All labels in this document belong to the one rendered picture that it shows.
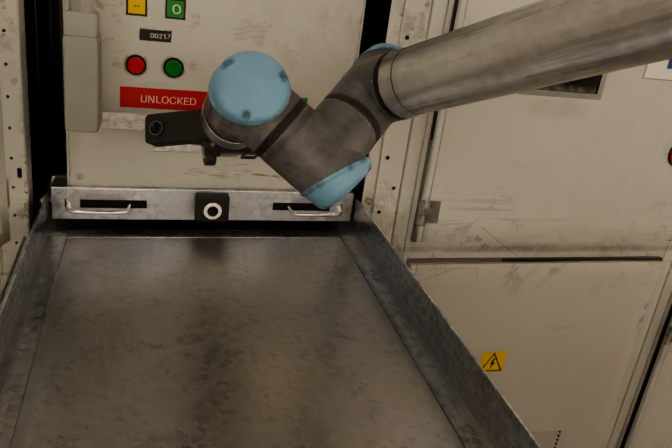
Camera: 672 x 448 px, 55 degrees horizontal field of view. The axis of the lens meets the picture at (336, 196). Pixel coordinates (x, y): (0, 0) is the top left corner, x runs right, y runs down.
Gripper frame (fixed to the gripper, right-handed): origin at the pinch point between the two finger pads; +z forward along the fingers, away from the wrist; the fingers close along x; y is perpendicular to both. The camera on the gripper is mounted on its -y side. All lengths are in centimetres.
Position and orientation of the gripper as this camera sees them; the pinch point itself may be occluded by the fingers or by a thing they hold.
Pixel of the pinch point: (204, 146)
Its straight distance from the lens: 111.7
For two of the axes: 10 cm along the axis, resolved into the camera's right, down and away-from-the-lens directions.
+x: -0.2, -9.9, 1.3
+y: 9.6, 0.2, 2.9
